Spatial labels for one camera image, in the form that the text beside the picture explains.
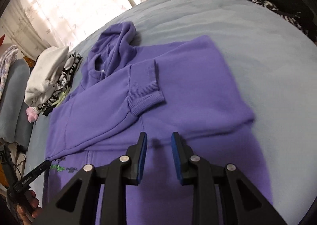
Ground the pink plush toy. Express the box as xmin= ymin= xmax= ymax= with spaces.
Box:
xmin=26 ymin=107 xmax=39 ymax=123

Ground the person's left hand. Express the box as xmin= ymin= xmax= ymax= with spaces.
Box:
xmin=16 ymin=190 xmax=42 ymax=225

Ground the purple hoodie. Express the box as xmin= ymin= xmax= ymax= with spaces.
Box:
xmin=43 ymin=22 xmax=272 ymax=224

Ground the grey blue pillow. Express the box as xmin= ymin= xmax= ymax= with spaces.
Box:
xmin=1 ymin=59 xmax=33 ymax=150

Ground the light blue bed blanket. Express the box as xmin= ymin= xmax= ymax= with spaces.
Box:
xmin=30 ymin=0 xmax=316 ymax=224

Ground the white folded garment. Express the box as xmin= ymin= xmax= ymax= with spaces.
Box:
xmin=25 ymin=46 xmax=69 ymax=107

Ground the black white patterned cloth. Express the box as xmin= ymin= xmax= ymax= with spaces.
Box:
xmin=248 ymin=0 xmax=309 ymax=36

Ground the black and white patterned garment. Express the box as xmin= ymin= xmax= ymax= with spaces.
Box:
xmin=35 ymin=51 xmax=83 ymax=117

